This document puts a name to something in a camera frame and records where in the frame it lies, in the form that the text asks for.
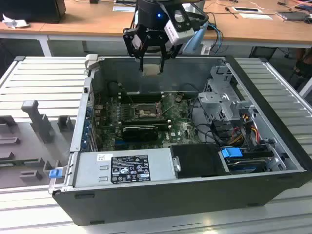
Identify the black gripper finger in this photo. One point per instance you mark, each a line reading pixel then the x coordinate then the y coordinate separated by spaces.
pixel 142 63
pixel 161 61

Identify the silver square CPU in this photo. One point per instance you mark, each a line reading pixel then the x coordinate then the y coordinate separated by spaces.
pixel 151 69

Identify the silver socket locking lever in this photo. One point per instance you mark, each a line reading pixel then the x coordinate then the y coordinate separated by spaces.
pixel 161 98
pixel 167 111

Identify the black RAM slot bank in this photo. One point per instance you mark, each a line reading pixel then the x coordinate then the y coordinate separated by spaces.
pixel 136 97
pixel 146 121

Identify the CPU socket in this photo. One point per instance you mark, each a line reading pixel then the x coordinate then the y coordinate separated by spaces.
pixel 146 113

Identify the white label sheet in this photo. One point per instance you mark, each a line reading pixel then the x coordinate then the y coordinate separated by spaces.
pixel 123 9

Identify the round coin battery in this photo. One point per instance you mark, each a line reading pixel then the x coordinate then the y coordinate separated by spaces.
pixel 179 98

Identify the small white adapter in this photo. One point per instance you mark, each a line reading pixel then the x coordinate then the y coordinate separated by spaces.
pixel 205 50

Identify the grey case latch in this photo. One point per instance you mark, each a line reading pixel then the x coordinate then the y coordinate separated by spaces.
pixel 91 61

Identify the silver metal drive cage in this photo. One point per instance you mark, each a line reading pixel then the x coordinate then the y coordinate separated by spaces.
pixel 212 100

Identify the green motherboard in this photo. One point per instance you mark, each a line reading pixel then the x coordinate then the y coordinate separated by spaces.
pixel 180 126

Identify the black graphics card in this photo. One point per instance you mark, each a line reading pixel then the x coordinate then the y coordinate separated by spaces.
pixel 139 133

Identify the white framed tablet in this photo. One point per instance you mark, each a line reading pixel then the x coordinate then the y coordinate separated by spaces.
pixel 246 9

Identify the white paper sheet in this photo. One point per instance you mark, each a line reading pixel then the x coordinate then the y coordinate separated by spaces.
pixel 256 16

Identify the black plastic shroud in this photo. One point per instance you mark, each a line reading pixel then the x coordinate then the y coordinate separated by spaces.
pixel 197 161

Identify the hard disk blue carrier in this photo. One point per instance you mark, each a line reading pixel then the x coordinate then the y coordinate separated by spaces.
pixel 231 153

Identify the silver power supply with label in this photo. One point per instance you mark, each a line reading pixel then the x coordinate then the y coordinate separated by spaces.
pixel 92 170

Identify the black box on desk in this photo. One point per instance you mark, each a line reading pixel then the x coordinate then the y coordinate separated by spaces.
pixel 31 11

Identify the grey parts rack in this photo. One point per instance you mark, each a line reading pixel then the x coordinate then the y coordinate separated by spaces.
pixel 56 146

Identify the crumpled white paper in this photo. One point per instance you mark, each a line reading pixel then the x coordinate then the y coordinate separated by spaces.
pixel 14 23

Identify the dark grey notebook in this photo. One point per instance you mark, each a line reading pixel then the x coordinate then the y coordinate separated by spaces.
pixel 291 15

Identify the blue plastic case latch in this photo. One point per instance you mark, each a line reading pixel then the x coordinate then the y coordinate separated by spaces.
pixel 54 174

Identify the open black PC case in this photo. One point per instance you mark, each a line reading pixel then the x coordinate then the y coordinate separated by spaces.
pixel 146 204

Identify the seated person leg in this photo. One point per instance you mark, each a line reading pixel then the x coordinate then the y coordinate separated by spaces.
pixel 303 65

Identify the green RAM stick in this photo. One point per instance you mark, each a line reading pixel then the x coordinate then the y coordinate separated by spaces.
pixel 19 161

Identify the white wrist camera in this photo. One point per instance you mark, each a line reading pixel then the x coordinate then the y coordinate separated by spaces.
pixel 173 33

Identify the wooden desk white frame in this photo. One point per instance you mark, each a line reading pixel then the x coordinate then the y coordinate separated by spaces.
pixel 97 22
pixel 19 30

